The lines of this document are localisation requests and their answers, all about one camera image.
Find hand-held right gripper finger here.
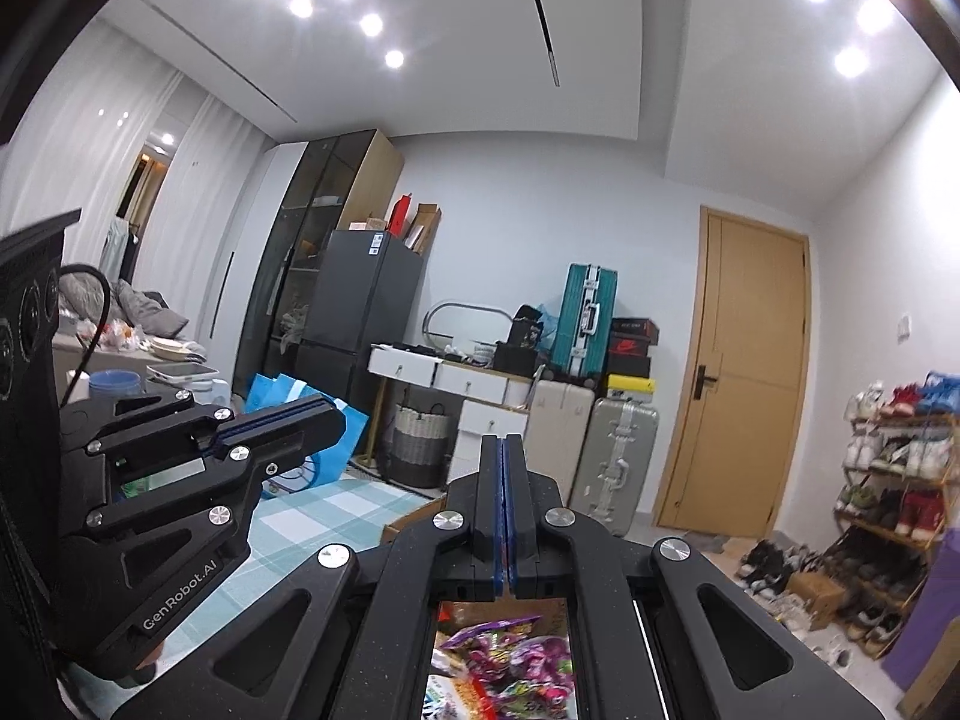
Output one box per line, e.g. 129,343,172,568
508,433,886,720
109,433,505,720

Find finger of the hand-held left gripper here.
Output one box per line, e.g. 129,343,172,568
58,403,347,683
64,390,335,458

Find brown cardboard box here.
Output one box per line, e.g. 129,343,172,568
380,496,572,627

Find purple snack bag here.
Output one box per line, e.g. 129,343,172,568
437,613,577,720

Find white red snack bag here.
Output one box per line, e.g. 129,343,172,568
424,671,496,720

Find blue cartoon tote bag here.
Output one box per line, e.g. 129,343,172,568
244,373,371,501

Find white appliance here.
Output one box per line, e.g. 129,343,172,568
146,362,232,412

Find blue round container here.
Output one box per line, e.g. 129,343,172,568
88,369,143,400

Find beige suitcase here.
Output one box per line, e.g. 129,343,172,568
527,377,599,497

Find woven laundry basket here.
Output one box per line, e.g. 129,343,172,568
386,401,452,490

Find silver suitcase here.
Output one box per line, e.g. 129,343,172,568
568,396,661,539

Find grey cushion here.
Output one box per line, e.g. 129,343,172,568
58,270,190,342

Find white drawer dresser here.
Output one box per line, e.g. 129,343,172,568
366,343,535,466

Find grey refrigerator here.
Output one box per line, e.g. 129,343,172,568
298,229,426,458

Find white wardrobe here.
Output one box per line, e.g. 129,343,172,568
210,141,310,391

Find black bag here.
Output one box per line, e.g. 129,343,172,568
510,304,546,350

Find teal suitcase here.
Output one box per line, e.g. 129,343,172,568
553,263,620,381

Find dark glass cabinet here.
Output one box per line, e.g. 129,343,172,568
238,130,406,391

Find flat cardboard box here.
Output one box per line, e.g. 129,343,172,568
336,202,443,257

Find white curtain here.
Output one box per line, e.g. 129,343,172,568
0,15,275,361

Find pile of loose shoes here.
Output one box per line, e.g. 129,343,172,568
735,536,833,605

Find wooden door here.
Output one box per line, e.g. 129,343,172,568
651,205,813,541

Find small cardboard box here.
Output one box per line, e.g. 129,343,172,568
782,570,850,632

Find wooden shoe rack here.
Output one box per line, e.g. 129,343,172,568
834,371,960,662

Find rows of shelved shoes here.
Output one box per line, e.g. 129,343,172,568
838,373,960,646

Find purple rolled mat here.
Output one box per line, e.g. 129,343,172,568
879,529,960,700

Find black ceiling track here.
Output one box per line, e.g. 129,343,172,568
516,0,562,89

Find black cable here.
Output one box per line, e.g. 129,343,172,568
58,262,111,410

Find oval mirror frame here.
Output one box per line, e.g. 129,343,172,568
421,301,520,352

